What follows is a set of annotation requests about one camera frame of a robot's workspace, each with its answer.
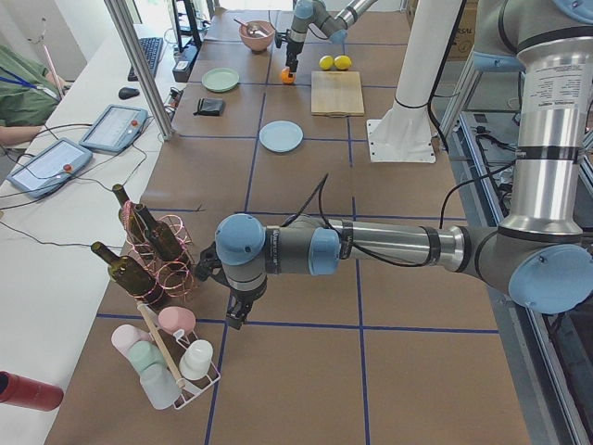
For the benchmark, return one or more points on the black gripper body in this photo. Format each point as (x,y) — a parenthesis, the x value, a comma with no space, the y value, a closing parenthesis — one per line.
(294,46)
(245,298)

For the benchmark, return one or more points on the orange mandarin fruit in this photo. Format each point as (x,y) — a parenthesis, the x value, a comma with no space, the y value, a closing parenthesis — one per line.
(287,80)

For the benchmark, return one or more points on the light blue plate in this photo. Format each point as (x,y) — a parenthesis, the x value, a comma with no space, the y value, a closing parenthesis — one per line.
(281,136)

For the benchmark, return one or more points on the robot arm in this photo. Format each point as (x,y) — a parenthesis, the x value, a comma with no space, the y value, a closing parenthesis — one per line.
(266,154)
(306,13)

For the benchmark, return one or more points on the light green plate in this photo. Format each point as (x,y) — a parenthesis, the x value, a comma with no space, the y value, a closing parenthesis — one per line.
(220,80)

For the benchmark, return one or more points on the yellow lemon lower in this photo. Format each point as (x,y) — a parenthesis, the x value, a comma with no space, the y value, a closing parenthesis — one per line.
(326,63)

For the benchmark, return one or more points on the yellow lemon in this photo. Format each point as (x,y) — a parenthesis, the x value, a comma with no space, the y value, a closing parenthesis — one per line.
(342,62)
(326,63)

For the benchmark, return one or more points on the pink bowl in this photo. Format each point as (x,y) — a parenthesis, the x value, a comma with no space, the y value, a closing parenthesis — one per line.
(258,44)

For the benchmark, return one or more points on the metal ice scoop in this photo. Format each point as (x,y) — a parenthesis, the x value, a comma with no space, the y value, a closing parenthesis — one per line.
(252,29)

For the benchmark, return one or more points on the yellow lemon upper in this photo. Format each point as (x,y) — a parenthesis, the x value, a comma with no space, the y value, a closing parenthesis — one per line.
(342,62)

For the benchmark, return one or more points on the bamboo cutting board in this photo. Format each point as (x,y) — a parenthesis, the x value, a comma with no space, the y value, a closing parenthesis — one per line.
(336,93)

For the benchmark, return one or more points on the white cup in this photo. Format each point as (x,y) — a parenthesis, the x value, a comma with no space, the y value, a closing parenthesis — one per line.
(196,360)

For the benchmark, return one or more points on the folded grey cloth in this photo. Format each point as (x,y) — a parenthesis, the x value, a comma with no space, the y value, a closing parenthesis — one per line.
(212,107)

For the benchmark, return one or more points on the mint green cup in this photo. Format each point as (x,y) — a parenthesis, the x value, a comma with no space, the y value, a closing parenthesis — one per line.
(143,354)

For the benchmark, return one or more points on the grey cup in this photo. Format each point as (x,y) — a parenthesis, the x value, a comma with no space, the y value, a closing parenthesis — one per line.
(160,386)

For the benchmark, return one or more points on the pale pink cup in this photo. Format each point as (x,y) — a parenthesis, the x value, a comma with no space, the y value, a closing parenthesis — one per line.
(126,335)

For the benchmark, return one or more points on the black keyboard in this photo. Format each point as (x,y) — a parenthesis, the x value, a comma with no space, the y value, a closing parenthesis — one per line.
(152,47)

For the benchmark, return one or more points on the black computer mouse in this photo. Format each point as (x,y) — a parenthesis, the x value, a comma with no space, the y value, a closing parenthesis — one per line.
(126,93)

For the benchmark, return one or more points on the teach pendant far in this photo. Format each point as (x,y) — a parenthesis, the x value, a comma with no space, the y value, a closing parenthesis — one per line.
(115,129)

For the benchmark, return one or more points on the teach pendant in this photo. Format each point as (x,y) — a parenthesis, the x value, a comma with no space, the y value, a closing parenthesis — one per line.
(50,169)
(115,129)

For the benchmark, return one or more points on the teach pendant near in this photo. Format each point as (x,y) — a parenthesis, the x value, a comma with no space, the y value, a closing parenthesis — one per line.
(50,169)

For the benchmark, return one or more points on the red bottle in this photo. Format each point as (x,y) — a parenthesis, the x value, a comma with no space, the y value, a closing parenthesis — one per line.
(24,392)

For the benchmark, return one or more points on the seated person green shirt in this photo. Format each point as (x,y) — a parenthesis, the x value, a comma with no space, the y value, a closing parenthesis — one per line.
(30,93)

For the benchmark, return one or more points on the white wire cup rack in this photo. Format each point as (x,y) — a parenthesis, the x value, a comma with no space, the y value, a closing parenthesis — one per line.
(193,388)

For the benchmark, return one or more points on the copper wire bottle rack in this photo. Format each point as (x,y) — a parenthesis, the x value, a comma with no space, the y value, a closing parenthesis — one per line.
(177,282)

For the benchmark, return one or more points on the wooden rack handle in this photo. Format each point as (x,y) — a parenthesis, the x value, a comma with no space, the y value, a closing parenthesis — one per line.
(149,318)

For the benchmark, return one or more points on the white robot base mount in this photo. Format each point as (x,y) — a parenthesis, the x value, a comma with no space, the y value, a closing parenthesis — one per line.
(404,134)

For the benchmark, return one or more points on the aluminium frame post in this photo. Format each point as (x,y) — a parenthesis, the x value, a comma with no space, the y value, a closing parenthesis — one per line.
(122,20)

